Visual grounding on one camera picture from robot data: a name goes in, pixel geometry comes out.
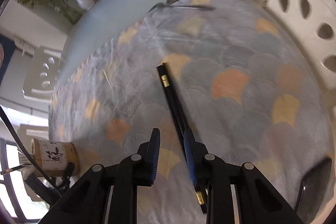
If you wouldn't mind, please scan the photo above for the bamboo utensil holder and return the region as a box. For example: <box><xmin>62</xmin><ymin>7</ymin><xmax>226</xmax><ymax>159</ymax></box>
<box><xmin>31</xmin><ymin>137</ymin><xmax>80</xmax><ymax>177</ymax></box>

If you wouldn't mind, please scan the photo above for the black cable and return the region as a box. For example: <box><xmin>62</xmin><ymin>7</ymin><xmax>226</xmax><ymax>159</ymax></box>
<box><xmin>0</xmin><ymin>105</ymin><xmax>62</xmax><ymax>197</ymax></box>

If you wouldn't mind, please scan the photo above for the grey fan-patterned table mat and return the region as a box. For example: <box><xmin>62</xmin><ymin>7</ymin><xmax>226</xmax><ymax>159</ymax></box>
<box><xmin>49</xmin><ymin>0</ymin><xmax>332</xmax><ymax>224</ymax></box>

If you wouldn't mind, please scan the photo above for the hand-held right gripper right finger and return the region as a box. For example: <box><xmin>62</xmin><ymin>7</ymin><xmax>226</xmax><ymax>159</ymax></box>
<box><xmin>183</xmin><ymin>129</ymin><xmax>305</xmax><ymax>224</ymax></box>

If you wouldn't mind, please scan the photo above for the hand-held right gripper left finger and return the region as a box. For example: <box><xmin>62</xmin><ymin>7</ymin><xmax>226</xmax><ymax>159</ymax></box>
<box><xmin>39</xmin><ymin>128</ymin><xmax>161</xmax><ymax>224</ymax></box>

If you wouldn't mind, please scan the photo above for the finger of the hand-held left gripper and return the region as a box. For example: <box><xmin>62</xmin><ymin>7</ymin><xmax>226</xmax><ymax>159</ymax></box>
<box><xmin>62</xmin><ymin>162</ymin><xmax>75</xmax><ymax>185</ymax></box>

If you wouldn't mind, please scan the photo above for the white vase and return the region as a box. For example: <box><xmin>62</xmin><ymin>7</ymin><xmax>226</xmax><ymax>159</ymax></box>
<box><xmin>74</xmin><ymin>0</ymin><xmax>95</xmax><ymax>10</ymax></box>

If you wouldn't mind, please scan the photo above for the dark blue wall hanging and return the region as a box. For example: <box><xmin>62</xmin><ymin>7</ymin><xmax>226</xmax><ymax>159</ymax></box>
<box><xmin>0</xmin><ymin>35</ymin><xmax>12</xmax><ymax>83</ymax></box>

